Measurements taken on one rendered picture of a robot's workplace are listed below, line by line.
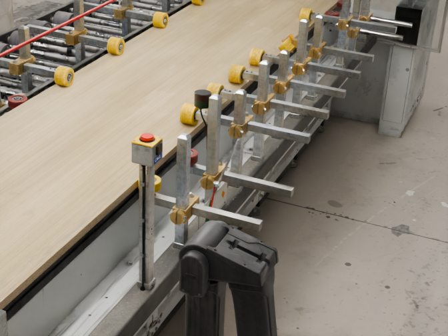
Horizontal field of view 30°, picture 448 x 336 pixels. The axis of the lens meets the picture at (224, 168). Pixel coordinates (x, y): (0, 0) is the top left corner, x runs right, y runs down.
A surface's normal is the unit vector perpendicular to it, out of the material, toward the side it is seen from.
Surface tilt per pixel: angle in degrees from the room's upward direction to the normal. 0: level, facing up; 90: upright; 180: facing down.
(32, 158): 0
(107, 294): 0
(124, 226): 90
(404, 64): 90
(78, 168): 0
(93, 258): 90
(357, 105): 90
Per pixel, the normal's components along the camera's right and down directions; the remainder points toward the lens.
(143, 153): -0.39, 0.41
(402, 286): 0.05, -0.89
